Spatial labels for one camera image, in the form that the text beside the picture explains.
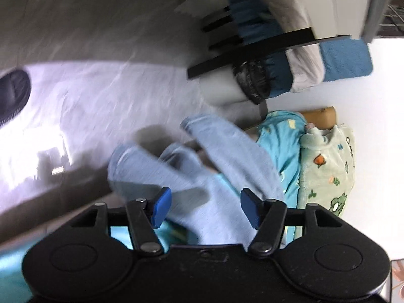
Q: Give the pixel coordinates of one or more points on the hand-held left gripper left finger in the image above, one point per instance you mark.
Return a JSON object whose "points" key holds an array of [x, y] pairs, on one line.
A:
{"points": [[161, 206]]}

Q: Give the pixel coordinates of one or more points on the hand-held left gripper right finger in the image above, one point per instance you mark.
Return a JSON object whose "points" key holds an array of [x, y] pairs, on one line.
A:
{"points": [[250, 208]]}

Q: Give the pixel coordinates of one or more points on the brown padded headboard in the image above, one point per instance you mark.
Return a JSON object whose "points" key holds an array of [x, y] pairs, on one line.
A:
{"points": [[318, 116]]}

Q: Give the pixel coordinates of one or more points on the beige cloth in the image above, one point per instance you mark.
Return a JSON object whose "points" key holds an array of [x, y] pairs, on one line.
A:
{"points": [[304, 68]]}

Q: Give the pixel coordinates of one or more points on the black trash bin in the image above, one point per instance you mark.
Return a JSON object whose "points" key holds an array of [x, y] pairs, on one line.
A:
{"points": [[254, 80]]}

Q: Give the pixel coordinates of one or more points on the green printed fleece blanket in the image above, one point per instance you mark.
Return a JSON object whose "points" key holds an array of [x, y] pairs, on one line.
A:
{"points": [[328, 170]]}

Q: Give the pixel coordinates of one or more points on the teal smiley bed sheet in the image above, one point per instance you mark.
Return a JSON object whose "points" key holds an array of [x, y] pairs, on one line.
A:
{"points": [[284, 145]]}

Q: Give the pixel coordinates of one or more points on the dark rounded object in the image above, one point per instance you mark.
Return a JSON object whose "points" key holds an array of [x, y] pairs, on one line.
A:
{"points": [[12, 96]]}

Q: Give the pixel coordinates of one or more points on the blue denim pants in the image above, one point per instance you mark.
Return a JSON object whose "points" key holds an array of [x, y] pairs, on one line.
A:
{"points": [[221, 170]]}

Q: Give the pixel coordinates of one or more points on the white table with black legs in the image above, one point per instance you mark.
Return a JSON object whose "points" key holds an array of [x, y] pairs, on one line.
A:
{"points": [[334, 6]]}

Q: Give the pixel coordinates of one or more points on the black metal window grille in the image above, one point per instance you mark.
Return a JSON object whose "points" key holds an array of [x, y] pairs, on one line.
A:
{"points": [[394, 12]]}

